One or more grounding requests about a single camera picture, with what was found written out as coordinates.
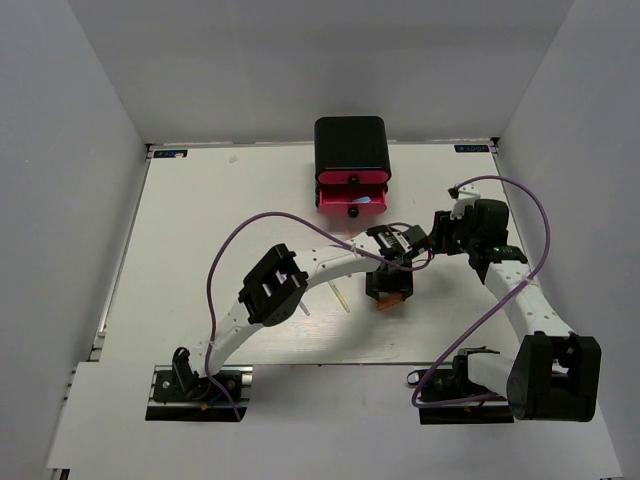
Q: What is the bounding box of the yellow thin pen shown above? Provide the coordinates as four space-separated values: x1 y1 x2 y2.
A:
328 281 350 313

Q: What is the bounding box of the left table logo sticker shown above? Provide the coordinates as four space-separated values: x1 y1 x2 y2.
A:
153 149 188 159

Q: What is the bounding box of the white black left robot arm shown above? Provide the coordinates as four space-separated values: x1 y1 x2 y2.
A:
172 225 430 400

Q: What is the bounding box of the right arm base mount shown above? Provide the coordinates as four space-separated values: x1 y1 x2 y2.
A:
417 366 514 425

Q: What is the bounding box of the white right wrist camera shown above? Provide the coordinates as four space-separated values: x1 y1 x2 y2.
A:
448 183 481 220

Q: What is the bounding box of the black drawer cabinet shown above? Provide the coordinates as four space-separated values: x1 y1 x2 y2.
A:
314 116 392 197

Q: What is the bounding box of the pink top drawer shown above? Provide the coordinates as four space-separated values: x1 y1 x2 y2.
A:
316 169 391 185

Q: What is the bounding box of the blue thin pen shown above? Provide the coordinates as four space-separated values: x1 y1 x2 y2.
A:
299 300 310 316

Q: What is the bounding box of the pink drawer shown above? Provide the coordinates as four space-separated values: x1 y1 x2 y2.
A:
316 169 391 185
315 184 387 218

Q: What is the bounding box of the right table logo sticker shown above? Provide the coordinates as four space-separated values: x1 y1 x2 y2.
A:
454 144 490 153

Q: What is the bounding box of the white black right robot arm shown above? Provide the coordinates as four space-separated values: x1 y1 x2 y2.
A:
422 200 602 422

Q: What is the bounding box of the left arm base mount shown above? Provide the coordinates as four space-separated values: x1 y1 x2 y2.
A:
145 366 253 423

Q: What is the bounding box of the table logo sticker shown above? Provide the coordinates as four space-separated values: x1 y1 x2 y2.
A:
153 149 188 159
454 144 490 153

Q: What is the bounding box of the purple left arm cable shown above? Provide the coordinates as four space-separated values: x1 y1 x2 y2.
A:
205 212 436 420

